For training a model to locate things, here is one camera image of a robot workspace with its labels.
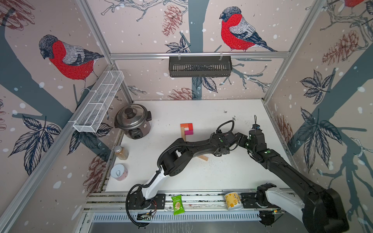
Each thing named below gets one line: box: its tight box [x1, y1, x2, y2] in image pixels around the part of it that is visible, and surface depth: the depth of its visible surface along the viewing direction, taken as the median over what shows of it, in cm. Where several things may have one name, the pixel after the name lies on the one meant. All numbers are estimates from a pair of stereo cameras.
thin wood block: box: [180, 126, 186, 142], surface depth 102 cm
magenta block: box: [184, 130, 194, 135], surface depth 103 cm
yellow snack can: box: [224, 191, 244, 211], surface depth 70 cm
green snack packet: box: [170, 194, 186, 216], surface depth 73 cm
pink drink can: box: [110, 164, 129, 182], surface depth 81 cm
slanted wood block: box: [198, 155, 209, 162], surface depth 91 cm
